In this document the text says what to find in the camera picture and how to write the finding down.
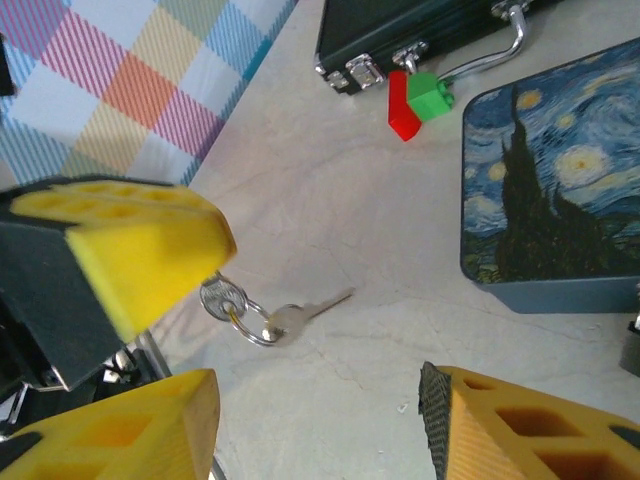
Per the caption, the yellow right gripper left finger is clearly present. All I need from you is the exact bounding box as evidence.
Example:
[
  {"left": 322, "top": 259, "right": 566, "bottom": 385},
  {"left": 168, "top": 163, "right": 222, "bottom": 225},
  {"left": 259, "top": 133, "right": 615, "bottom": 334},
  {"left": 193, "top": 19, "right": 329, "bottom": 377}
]
[{"left": 0, "top": 368, "right": 221, "bottom": 480}]

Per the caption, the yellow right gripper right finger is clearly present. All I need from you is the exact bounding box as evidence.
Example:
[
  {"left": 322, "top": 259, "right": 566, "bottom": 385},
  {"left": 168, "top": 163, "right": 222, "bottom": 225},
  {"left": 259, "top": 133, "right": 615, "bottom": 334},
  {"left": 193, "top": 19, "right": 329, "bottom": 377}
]
[{"left": 417, "top": 360, "right": 640, "bottom": 480}]

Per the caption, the silver round-head key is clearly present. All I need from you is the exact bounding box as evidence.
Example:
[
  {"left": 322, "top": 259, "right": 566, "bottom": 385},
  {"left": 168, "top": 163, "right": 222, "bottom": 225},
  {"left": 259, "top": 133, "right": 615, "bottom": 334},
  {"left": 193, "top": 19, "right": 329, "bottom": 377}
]
[{"left": 199, "top": 272, "right": 249, "bottom": 324}]

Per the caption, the silver key ring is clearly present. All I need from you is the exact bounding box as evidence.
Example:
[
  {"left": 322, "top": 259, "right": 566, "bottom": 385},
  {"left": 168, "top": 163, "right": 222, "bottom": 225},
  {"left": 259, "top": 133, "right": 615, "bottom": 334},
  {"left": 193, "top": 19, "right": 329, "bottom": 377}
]
[{"left": 228, "top": 298, "right": 282, "bottom": 347}]

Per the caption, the small silver key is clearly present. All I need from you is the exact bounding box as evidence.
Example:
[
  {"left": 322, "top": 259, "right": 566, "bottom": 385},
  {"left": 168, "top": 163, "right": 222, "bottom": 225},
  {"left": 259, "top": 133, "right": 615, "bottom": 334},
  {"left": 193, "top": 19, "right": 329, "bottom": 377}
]
[{"left": 264, "top": 287, "right": 356, "bottom": 346}]

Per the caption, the colourful checked cloth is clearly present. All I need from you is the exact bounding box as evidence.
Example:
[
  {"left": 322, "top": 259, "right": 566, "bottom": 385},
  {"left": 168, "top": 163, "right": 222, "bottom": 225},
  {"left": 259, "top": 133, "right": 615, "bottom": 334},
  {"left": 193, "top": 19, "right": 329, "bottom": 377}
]
[{"left": 0, "top": 0, "right": 301, "bottom": 189}]

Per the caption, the starry night tin box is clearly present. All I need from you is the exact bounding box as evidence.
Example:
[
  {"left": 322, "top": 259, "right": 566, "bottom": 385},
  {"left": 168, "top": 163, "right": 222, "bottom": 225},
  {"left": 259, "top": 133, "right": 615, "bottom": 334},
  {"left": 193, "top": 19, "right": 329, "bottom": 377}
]
[{"left": 459, "top": 37, "right": 640, "bottom": 315}]

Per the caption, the red toy block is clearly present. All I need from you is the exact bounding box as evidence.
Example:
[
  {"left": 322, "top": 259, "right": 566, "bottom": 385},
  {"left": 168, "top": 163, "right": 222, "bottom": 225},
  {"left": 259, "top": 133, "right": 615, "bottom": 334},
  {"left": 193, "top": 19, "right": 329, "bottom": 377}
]
[{"left": 387, "top": 69, "right": 422, "bottom": 144}]

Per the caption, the green toy block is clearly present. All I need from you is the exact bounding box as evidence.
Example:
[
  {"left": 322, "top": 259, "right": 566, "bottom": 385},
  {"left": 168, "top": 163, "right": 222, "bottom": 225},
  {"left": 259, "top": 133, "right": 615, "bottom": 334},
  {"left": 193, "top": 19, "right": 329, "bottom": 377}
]
[{"left": 405, "top": 71, "right": 457, "bottom": 124}]

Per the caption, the black hard case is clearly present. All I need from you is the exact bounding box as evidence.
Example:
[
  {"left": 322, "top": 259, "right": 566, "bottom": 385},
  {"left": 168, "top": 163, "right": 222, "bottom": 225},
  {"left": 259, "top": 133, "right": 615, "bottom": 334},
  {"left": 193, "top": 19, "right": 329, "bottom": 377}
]
[{"left": 313, "top": 0, "right": 501, "bottom": 97}]

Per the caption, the chrome case handle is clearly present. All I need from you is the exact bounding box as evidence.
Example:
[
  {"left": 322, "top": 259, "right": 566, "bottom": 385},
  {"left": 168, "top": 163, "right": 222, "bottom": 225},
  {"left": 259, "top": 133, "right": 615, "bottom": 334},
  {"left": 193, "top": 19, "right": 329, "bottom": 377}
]
[{"left": 439, "top": 0, "right": 533, "bottom": 84}]

